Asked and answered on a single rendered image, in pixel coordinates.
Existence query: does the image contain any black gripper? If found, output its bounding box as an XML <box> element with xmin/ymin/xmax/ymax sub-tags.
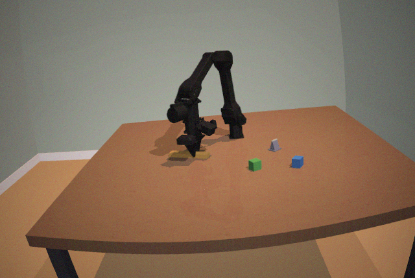
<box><xmin>176</xmin><ymin>116</ymin><xmax>205</xmax><ymax>157</ymax></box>

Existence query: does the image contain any blue cube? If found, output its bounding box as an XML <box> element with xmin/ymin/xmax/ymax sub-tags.
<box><xmin>292</xmin><ymin>156</ymin><xmax>303</xmax><ymax>168</ymax></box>

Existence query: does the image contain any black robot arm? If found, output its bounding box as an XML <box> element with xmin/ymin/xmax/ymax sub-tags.
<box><xmin>167</xmin><ymin>51</ymin><xmax>246</xmax><ymax>139</ymax></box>

